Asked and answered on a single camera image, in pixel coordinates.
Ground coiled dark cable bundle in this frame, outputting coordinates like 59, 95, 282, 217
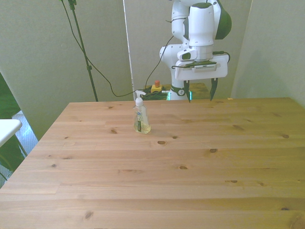
142, 85, 170, 101

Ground yellow emergency stop button box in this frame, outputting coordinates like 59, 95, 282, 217
151, 80, 163, 94

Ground white vertical wall trim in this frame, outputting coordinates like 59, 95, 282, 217
122, 0, 135, 101

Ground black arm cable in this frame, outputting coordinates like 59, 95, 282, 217
144, 15, 231, 93

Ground clear sanitizer pump bottle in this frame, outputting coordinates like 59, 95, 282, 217
132, 90, 152, 135

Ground white side table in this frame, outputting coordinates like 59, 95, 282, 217
0, 119, 23, 148

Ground wrist camera with grille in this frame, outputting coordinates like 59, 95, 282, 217
175, 61, 219, 72

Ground dark green fabric object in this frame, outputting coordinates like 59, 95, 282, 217
0, 71, 27, 173

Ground black camera stand cable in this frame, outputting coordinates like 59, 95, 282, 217
59, 0, 135, 98

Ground black camera stand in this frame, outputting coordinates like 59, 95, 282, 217
67, 0, 100, 103

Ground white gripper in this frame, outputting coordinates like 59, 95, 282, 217
175, 53, 229, 104

